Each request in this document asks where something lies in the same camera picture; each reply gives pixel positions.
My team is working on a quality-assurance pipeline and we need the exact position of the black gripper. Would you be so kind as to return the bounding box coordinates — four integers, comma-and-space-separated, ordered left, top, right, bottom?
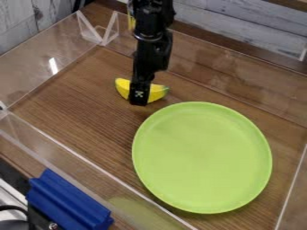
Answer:
128, 0, 175, 106

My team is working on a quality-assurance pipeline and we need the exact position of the yellow toy banana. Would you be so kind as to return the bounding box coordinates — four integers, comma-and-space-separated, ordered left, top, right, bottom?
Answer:
115, 78, 170, 104

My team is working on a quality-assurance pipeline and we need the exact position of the green plate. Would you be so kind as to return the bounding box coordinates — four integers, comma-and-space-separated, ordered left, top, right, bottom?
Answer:
132, 102, 273, 214

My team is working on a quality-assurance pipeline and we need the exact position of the yellow blue labelled can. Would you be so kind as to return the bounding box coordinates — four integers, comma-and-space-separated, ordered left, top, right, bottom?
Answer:
127, 6, 136, 31

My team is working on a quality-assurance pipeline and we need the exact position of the blue plastic clamp block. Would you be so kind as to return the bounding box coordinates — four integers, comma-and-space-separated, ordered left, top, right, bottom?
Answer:
27, 169, 114, 230

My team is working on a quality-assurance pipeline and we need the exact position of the clear acrylic triangular bracket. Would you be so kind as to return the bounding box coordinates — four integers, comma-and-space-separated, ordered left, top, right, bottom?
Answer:
76, 11, 119, 47

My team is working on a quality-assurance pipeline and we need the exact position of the clear acrylic enclosure wall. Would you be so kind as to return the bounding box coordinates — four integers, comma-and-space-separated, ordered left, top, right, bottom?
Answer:
0, 109, 198, 230

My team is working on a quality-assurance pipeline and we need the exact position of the black cable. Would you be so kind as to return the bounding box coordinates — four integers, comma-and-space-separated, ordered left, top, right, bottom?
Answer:
0, 204, 30, 215

